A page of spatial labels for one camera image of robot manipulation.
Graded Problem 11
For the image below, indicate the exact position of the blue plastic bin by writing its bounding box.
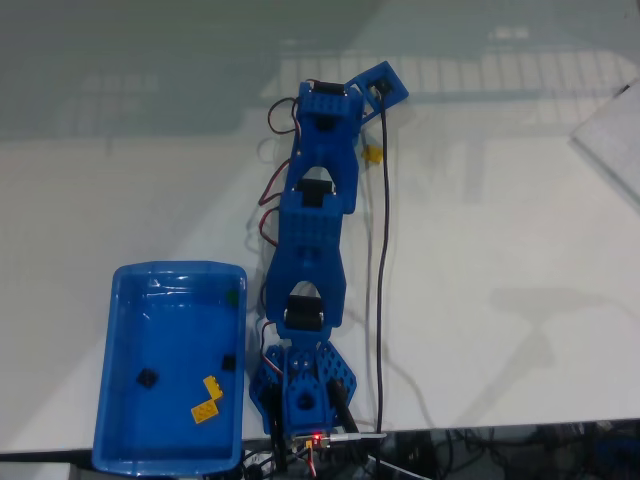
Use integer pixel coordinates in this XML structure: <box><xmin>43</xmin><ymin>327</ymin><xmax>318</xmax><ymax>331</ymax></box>
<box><xmin>91</xmin><ymin>259</ymin><xmax>250</xmax><ymax>477</ymax></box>

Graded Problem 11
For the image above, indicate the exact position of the yellow flat lego brick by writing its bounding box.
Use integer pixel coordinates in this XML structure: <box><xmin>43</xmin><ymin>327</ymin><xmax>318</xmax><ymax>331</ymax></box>
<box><xmin>190</xmin><ymin>400</ymin><xmax>222</xmax><ymax>426</ymax></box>

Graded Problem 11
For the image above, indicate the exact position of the white plug connector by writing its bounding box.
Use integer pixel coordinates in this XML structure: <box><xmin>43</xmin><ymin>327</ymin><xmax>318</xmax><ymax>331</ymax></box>
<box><xmin>329</xmin><ymin>431</ymin><xmax>389</xmax><ymax>442</ymax></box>

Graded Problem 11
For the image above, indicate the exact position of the controller board with red light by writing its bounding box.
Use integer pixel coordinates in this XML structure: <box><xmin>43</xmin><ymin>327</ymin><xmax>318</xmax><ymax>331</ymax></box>
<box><xmin>292</xmin><ymin>432</ymin><xmax>334</xmax><ymax>451</ymax></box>

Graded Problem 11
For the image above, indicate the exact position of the white paper sheet stack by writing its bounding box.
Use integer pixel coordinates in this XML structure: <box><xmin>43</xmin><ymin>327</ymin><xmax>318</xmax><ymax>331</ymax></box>
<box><xmin>569</xmin><ymin>77</ymin><xmax>640</xmax><ymax>204</ymax></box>

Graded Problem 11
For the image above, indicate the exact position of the black camera cable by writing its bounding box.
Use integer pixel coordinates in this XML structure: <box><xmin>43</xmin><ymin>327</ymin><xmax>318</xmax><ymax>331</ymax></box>
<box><xmin>371</xmin><ymin>84</ymin><xmax>393</xmax><ymax>436</ymax></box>

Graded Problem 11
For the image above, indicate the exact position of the black clamp handle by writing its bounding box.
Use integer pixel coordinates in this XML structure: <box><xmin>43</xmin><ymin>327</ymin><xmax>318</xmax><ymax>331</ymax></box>
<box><xmin>268</xmin><ymin>384</ymin><xmax>290</xmax><ymax>474</ymax></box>
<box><xmin>328</xmin><ymin>379</ymin><xmax>361</xmax><ymax>434</ymax></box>

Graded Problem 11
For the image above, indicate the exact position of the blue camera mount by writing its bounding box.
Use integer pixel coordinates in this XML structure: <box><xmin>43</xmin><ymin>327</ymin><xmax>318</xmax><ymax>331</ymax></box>
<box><xmin>348</xmin><ymin>60</ymin><xmax>411</xmax><ymax>119</ymax></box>

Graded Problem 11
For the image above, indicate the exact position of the black cable tangle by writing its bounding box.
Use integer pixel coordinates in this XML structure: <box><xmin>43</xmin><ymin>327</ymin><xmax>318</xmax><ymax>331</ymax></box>
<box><xmin>389</xmin><ymin>422</ymin><xmax>640</xmax><ymax>480</ymax></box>

